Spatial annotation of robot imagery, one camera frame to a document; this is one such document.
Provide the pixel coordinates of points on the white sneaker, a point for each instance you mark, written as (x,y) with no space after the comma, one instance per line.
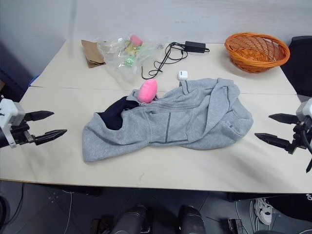
(263,210)

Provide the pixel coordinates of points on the pink plush toy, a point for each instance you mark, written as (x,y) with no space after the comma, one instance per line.
(147,90)

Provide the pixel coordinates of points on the small white plastic device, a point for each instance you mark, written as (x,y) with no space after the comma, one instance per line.
(182,75)

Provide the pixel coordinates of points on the dark rounded shape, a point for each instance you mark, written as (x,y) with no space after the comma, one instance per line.
(132,220)
(192,220)

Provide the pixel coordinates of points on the yellow toy in bag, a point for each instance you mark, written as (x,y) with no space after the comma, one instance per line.
(131,48)

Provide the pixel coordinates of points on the pink toy in bag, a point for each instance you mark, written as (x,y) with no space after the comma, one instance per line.
(136,40)

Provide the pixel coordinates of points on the orange wicker basket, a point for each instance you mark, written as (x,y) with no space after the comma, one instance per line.
(257,52)

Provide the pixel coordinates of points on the green toy in bag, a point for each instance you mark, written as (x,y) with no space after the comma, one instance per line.
(129,61)

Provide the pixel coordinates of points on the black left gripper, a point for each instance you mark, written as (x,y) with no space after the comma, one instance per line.
(21,134)

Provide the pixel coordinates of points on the black office chair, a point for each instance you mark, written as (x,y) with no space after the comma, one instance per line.
(301,65)

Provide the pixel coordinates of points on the clear plastic bag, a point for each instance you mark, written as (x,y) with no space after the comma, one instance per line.
(126,56)

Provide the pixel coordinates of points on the grey zip hoodie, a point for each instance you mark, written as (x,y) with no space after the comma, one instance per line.
(175,117)

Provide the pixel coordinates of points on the blue object at table edge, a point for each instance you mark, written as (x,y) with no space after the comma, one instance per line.
(33,81)

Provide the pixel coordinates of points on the brown paper bag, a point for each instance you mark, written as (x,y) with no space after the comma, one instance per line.
(92,53)

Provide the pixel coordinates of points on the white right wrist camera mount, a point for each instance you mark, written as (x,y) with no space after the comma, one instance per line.
(305,111)

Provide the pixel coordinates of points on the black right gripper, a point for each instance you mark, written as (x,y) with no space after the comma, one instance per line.
(297,137)

